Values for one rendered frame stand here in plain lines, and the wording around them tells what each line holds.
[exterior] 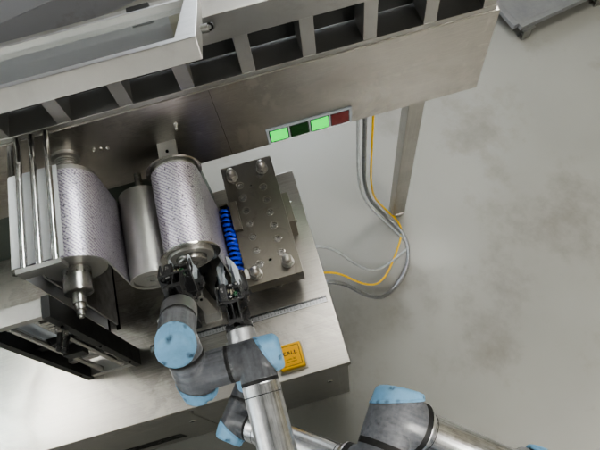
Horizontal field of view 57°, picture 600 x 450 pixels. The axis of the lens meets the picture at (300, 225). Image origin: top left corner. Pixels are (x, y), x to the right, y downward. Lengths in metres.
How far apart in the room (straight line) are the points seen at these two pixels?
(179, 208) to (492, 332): 1.67
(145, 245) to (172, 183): 0.18
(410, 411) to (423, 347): 1.27
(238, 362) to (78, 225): 0.51
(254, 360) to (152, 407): 0.65
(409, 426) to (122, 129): 0.98
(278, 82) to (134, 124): 0.37
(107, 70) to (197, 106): 0.70
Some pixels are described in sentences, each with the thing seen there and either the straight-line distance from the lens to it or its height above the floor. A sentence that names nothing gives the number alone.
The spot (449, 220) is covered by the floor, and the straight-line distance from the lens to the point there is 2.80.
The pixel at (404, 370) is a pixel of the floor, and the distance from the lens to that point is 2.56.
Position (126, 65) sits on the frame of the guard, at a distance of 0.76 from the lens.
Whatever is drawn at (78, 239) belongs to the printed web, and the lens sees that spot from 1.35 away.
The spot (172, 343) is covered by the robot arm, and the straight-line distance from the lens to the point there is 1.06.
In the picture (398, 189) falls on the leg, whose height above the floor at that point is 0.28.
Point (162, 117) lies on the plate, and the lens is 1.46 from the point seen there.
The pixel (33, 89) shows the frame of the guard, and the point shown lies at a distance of 0.79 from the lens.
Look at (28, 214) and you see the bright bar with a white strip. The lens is 1.39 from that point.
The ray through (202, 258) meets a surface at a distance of 1.38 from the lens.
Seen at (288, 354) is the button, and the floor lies 0.92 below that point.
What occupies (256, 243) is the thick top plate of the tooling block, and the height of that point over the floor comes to 1.03.
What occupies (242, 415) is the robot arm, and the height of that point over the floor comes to 1.06.
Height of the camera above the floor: 2.51
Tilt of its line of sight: 65 degrees down
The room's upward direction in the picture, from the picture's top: 12 degrees counter-clockwise
